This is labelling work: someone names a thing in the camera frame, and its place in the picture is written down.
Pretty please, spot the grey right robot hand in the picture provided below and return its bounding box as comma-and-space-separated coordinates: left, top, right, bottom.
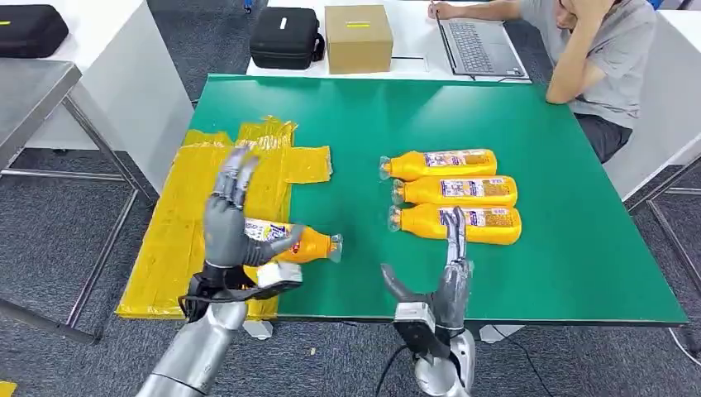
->
380, 207, 475, 330

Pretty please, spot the white table foot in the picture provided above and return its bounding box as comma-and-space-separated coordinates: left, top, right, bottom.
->
242, 319, 274, 341
479, 324, 526, 345

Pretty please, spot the steel table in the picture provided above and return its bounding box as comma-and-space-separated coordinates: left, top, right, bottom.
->
0, 59, 160, 347

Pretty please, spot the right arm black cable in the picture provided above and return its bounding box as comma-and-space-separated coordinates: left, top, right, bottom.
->
374, 345, 417, 397

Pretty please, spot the grey laptop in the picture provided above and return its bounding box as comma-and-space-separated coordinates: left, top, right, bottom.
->
432, 0, 532, 79

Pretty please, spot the seated person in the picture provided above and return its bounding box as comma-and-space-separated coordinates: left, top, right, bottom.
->
427, 0, 658, 165

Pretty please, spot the black floor cable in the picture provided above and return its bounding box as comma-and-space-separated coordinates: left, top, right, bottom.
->
493, 326, 554, 397

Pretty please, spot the black carry case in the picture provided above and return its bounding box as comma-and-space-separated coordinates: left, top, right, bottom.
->
249, 7, 327, 71
0, 4, 70, 60

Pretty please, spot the white desk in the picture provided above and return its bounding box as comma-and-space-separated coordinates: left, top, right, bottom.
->
246, 0, 532, 84

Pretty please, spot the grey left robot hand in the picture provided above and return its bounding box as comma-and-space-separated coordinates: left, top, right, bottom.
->
203, 146, 306, 270

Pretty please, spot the white table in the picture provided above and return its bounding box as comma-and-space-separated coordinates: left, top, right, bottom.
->
602, 9, 701, 203
0, 0, 195, 194

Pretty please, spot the brown cardboard box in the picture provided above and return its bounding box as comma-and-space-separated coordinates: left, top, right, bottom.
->
324, 4, 394, 75

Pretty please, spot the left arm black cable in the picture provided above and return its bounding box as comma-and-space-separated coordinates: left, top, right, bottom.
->
178, 274, 303, 324

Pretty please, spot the steel table frame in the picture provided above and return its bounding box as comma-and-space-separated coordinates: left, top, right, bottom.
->
624, 159, 701, 360

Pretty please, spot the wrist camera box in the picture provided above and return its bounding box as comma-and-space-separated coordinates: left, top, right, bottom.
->
188, 261, 304, 308
393, 302, 453, 360

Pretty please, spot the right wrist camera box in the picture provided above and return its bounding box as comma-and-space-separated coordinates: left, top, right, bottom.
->
393, 302, 453, 360

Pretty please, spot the yellow plastic sheet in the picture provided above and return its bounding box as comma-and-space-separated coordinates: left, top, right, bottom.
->
116, 116, 333, 321

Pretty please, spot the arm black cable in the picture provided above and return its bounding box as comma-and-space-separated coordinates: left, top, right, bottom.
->
178, 274, 303, 324
374, 345, 417, 397

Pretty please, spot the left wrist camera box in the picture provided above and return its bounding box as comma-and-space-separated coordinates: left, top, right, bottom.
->
188, 261, 304, 308

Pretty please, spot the orange drink bottle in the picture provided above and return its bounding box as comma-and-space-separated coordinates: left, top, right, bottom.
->
390, 175, 518, 208
379, 149, 498, 183
243, 218, 344, 265
387, 203, 523, 246

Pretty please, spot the green table mat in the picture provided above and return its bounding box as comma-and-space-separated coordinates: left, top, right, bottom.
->
186, 74, 689, 327

